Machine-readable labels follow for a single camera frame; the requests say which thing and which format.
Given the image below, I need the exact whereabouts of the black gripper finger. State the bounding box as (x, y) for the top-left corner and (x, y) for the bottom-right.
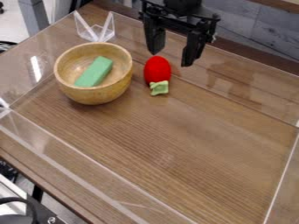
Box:
(182, 31), (206, 67)
(144, 15), (166, 55)

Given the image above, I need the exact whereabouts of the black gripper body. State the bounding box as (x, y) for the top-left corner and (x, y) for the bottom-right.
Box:
(140, 0), (220, 43)

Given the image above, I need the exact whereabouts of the green rectangular block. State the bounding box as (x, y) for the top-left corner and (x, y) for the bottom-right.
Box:
(74, 56), (114, 88)

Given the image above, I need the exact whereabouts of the brown wooden bowl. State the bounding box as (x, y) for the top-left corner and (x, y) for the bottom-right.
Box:
(54, 42), (134, 105)

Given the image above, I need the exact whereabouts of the red toy strawberry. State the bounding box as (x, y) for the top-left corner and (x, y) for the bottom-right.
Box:
(144, 56), (172, 96)

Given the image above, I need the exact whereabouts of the clear acrylic tray enclosure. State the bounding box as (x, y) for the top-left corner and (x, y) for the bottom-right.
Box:
(0, 17), (299, 224)

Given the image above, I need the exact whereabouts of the black cable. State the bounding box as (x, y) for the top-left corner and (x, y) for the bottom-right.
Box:
(0, 197), (40, 224)

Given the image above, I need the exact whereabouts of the black metal bracket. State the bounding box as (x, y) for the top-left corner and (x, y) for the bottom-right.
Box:
(27, 195), (67, 224)

